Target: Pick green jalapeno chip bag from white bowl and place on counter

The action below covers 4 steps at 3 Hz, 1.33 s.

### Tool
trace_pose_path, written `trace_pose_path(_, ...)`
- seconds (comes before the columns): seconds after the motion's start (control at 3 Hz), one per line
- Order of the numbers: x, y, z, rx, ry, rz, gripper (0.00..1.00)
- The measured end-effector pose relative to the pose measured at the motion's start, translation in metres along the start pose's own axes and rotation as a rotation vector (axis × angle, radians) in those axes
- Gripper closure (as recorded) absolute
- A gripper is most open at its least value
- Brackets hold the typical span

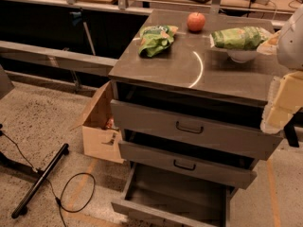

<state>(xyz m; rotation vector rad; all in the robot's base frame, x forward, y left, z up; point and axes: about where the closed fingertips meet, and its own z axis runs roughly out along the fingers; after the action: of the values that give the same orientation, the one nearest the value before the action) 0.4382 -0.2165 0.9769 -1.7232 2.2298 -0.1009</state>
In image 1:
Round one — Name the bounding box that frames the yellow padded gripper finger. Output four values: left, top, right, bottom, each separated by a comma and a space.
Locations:
260, 71, 303, 134
257, 31, 280, 55

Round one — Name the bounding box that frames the green jalapeno chip bag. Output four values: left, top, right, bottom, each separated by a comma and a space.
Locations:
209, 26, 272, 50

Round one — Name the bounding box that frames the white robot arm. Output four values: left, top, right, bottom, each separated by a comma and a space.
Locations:
257, 5, 303, 134

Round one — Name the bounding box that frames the white bowl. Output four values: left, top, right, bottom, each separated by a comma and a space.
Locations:
227, 50, 258, 63

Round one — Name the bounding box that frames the crumpled green chip bag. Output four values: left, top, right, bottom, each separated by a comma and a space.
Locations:
138, 26, 178, 58

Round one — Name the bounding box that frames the red apple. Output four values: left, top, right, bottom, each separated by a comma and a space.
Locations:
187, 12, 205, 32

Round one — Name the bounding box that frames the middle grey drawer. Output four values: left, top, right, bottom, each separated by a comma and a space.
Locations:
118, 141, 257, 189

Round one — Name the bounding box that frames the grey metal drawer cabinet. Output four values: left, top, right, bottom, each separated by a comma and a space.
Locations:
108, 9, 303, 227

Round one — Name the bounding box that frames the top grey drawer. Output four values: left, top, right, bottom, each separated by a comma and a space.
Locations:
111, 99, 282, 160

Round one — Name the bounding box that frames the bottom open grey drawer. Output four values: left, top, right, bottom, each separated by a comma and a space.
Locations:
112, 164, 231, 227

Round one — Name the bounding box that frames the cardboard box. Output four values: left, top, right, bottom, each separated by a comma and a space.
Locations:
71, 82, 124, 164

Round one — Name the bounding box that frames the black stand leg bar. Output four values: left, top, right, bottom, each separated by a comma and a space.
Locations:
11, 144, 69, 219

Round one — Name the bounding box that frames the grey metal rail beam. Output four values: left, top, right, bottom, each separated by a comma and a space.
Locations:
0, 41, 116, 77

